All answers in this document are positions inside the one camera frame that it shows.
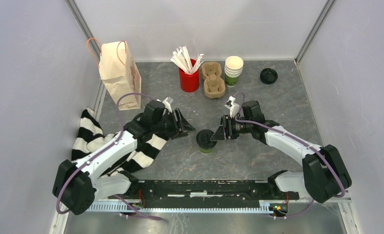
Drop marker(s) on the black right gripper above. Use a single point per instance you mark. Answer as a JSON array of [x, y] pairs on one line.
[[225, 132]]

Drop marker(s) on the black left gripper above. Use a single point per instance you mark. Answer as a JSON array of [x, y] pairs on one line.
[[171, 135]]

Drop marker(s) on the black plastic cup lid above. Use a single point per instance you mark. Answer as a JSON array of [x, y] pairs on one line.
[[203, 138]]

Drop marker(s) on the green paper coffee cup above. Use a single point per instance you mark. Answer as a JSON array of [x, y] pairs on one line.
[[206, 149]]

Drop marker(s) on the brown pulp cup carrier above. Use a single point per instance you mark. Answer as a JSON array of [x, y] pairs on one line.
[[214, 85]]

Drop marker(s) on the beige paper gift bag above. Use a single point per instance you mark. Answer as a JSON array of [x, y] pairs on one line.
[[120, 75]]

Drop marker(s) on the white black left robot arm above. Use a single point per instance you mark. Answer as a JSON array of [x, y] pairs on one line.
[[96, 176]]

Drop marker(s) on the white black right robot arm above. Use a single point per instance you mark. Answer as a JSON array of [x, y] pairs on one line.
[[324, 174]]

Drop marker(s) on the red straw holder cup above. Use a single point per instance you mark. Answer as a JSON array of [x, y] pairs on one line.
[[189, 82]]

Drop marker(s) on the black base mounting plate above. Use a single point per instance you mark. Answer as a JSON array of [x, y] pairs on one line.
[[206, 193]]

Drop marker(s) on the stack of paper cups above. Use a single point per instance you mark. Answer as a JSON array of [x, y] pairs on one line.
[[233, 69]]

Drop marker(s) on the white wrapped straws bundle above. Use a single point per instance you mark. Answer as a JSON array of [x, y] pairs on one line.
[[182, 60]]

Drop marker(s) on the stack of black lids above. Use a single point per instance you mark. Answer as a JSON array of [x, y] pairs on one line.
[[268, 76]]

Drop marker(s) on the black white striped cloth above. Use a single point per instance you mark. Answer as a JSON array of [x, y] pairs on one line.
[[90, 137]]

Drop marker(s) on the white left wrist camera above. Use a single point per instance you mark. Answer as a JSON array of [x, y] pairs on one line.
[[167, 102]]

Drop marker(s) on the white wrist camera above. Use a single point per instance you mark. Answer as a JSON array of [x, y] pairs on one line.
[[167, 102], [233, 107]]

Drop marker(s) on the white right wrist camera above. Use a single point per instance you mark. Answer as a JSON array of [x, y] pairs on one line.
[[233, 107]]

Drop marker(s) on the white slotted cable duct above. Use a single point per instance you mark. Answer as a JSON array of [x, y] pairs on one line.
[[119, 206]]

